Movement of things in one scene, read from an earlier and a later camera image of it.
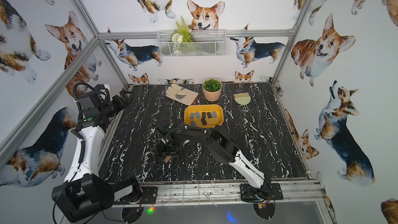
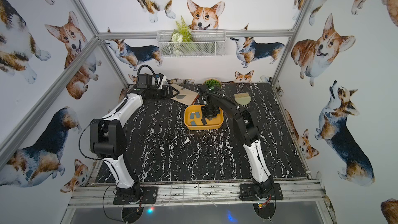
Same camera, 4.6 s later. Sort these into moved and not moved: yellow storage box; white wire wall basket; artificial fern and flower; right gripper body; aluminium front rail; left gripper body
Moved: right gripper body; left gripper body
Not moved: white wire wall basket; artificial fern and flower; yellow storage box; aluminium front rail
